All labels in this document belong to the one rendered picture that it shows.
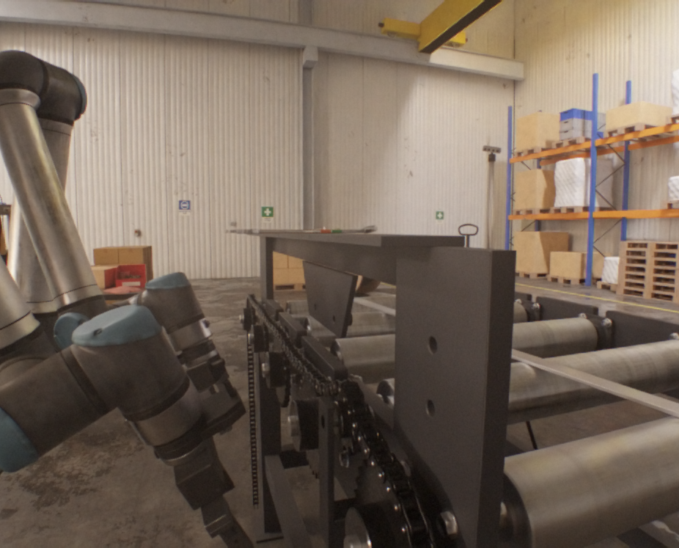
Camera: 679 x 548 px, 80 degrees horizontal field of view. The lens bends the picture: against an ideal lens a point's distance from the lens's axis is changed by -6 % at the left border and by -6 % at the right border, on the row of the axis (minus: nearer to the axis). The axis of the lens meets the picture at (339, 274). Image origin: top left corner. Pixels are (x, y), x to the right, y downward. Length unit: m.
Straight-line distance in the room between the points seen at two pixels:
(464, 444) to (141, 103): 11.22
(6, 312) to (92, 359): 0.16
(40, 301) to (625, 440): 1.18
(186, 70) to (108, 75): 1.76
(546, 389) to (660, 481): 0.31
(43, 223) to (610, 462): 0.99
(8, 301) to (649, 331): 1.41
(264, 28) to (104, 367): 11.09
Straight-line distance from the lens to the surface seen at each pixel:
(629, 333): 1.45
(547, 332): 1.30
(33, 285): 1.20
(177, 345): 0.98
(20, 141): 1.03
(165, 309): 0.97
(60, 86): 1.18
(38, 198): 0.98
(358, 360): 1.00
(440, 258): 0.40
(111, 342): 0.52
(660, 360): 1.15
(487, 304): 0.35
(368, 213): 11.80
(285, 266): 8.35
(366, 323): 1.32
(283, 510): 1.44
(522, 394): 0.86
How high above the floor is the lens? 1.17
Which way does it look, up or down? 6 degrees down
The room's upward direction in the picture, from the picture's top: straight up
